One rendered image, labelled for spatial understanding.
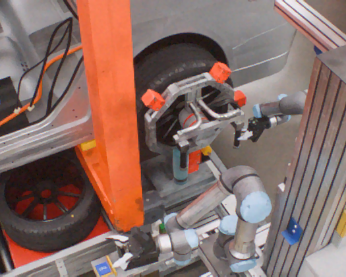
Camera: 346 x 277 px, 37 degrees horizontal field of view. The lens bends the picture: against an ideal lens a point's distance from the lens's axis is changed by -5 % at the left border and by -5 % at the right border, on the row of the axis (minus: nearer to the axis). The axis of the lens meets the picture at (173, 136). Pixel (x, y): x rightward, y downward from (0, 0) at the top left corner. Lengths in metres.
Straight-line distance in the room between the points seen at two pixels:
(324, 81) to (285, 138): 2.56
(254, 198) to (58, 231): 1.43
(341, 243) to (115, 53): 1.15
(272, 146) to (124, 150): 1.88
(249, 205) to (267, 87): 2.73
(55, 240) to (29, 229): 0.17
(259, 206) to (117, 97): 0.74
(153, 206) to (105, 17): 1.55
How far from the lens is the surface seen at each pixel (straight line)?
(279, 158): 4.04
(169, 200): 3.53
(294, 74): 4.78
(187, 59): 2.92
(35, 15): 3.70
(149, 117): 2.88
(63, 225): 3.06
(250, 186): 1.97
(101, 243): 3.12
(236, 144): 3.02
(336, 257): 2.14
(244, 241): 2.18
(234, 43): 3.16
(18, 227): 3.11
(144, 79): 2.91
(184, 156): 2.84
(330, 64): 1.63
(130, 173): 2.59
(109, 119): 2.28
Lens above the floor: 3.01
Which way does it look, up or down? 47 degrees down
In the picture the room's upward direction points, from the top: straight up
